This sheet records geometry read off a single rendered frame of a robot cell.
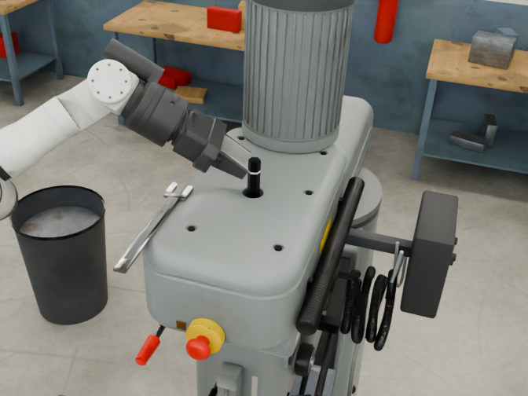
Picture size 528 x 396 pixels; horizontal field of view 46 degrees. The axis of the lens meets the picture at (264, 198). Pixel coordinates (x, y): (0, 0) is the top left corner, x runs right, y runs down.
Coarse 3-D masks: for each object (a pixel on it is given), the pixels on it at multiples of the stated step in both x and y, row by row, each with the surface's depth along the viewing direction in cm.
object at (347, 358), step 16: (368, 176) 179; (368, 192) 172; (368, 208) 166; (352, 224) 162; (368, 224) 167; (352, 256) 157; (368, 256) 172; (336, 288) 163; (336, 304) 166; (336, 336) 172; (320, 352) 177; (336, 352) 176; (352, 352) 181; (336, 368) 179; (352, 368) 187; (336, 384) 183; (352, 384) 193
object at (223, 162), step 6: (222, 156) 102; (228, 156) 102; (216, 162) 102; (222, 162) 102; (228, 162) 102; (234, 162) 102; (222, 168) 103; (228, 168) 103; (234, 168) 103; (240, 168) 103; (246, 168) 103; (234, 174) 103; (240, 174) 103
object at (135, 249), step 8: (176, 184) 109; (168, 192) 107; (184, 192) 107; (168, 200) 105; (176, 200) 105; (184, 200) 106; (160, 208) 103; (168, 208) 103; (152, 216) 101; (160, 216) 101; (152, 224) 99; (160, 224) 99; (144, 232) 97; (152, 232) 97; (136, 240) 95; (144, 240) 95; (128, 248) 94; (136, 248) 93; (128, 256) 92; (136, 256) 92; (120, 264) 90; (128, 264) 90; (120, 272) 90
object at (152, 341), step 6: (156, 330) 106; (162, 330) 106; (150, 336) 104; (156, 336) 104; (150, 342) 103; (156, 342) 103; (144, 348) 102; (150, 348) 102; (138, 354) 101; (144, 354) 101; (150, 354) 102; (138, 360) 100; (144, 360) 100
